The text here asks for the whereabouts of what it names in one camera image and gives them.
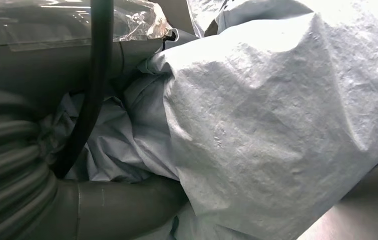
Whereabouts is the plain grey parcel bag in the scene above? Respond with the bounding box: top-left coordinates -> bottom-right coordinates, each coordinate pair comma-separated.
38,0 -> 378,240

